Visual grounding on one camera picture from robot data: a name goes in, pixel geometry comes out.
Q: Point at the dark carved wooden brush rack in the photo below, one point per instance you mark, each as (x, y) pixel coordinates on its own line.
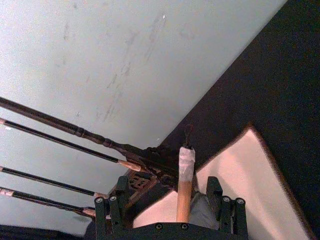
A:
(140, 155)

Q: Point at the black table cloth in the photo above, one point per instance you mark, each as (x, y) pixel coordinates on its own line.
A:
(275, 87)

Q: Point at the black brush with copper ferrule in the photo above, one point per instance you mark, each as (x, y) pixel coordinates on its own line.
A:
(45, 201)
(62, 143)
(50, 182)

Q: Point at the plain pale wall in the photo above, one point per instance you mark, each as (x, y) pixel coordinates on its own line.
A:
(112, 50)

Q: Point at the pale sheet with brown edge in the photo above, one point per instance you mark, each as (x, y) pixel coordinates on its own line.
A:
(237, 162)

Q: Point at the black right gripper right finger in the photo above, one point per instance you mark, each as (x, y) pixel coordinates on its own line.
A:
(214, 190)

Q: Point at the bamboo brush with white tape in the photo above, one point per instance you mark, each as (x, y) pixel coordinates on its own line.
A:
(184, 190)

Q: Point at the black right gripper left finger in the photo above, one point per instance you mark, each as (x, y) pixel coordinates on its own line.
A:
(122, 192)

